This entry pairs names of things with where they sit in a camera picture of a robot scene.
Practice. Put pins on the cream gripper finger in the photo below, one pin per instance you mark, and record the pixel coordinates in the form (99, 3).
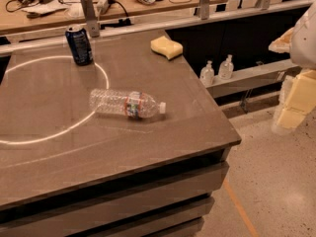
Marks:
(297, 99)
(282, 44)

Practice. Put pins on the yellow sponge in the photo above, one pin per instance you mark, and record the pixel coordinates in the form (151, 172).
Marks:
(168, 48)

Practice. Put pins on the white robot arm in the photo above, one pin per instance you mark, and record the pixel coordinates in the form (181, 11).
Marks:
(302, 49)

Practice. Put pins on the blue pepsi can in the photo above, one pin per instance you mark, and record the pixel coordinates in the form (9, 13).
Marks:
(79, 44)

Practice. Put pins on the right sanitizer bottle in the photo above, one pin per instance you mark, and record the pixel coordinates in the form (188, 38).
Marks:
(226, 68)

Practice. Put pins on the sanitizer bottle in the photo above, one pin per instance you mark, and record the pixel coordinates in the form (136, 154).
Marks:
(207, 74)
(226, 68)

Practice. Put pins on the left sanitizer bottle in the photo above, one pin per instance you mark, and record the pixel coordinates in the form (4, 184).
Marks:
(207, 74)

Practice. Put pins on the clear plastic water bottle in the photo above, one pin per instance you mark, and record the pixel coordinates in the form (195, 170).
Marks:
(131, 104)

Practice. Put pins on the grey metal post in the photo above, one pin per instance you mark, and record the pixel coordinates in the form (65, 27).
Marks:
(90, 17)

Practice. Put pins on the black tool with cable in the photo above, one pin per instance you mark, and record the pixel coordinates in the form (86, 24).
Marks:
(15, 5)

